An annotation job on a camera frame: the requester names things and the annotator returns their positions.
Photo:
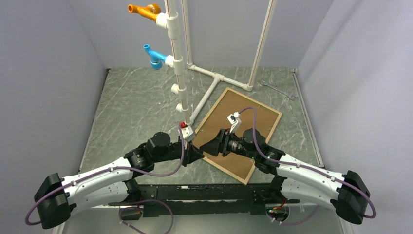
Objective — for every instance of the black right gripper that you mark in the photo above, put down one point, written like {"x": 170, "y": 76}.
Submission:
{"x": 217, "y": 145}

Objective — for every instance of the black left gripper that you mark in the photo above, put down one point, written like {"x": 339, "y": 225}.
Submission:
{"x": 192, "y": 153}

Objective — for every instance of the white PVC pipe stand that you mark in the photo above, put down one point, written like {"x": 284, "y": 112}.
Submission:
{"x": 218, "y": 41}

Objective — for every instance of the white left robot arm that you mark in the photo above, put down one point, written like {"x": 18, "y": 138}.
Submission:
{"x": 58, "y": 198}

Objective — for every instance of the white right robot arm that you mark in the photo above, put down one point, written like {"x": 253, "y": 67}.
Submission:
{"x": 346, "y": 194}

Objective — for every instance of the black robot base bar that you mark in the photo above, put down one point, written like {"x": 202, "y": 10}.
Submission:
{"x": 206, "y": 199}

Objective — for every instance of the silver open-end wrench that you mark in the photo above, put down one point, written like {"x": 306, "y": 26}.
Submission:
{"x": 290, "y": 95}

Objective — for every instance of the blue plastic faucet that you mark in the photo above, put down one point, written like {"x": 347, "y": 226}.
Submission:
{"x": 156, "y": 58}

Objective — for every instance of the orange plastic faucet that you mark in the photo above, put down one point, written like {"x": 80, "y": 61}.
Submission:
{"x": 150, "y": 11}

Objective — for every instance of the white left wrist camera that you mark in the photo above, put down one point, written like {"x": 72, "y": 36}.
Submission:
{"x": 188, "y": 133}

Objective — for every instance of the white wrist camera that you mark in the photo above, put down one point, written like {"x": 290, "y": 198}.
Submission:
{"x": 235, "y": 121}
{"x": 188, "y": 133}

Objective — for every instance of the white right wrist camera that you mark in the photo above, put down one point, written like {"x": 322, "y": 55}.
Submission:
{"x": 235, "y": 121}

